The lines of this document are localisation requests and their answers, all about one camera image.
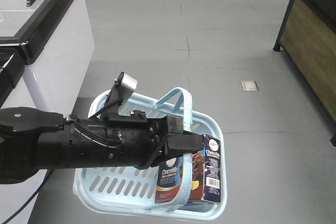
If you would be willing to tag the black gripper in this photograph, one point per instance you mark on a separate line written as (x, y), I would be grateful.
(128, 141)

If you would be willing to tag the dark blue cookie box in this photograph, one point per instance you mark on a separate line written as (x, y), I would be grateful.
(206, 165)

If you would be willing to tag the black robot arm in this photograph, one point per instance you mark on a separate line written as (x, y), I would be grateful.
(32, 140)

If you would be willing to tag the far steel floor socket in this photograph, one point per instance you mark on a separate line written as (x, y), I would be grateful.
(249, 85)

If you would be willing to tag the near white chest freezer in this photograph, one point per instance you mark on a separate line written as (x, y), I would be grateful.
(14, 92)

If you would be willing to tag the white chest freezer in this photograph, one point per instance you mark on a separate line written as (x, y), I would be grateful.
(54, 40)
(14, 92)

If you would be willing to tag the wooden black-framed display stand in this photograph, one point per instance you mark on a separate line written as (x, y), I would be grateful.
(307, 36)

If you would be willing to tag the far white chest freezer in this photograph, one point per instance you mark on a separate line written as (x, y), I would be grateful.
(54, 40)

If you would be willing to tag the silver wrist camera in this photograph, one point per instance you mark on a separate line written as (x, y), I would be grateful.
(124, 86)

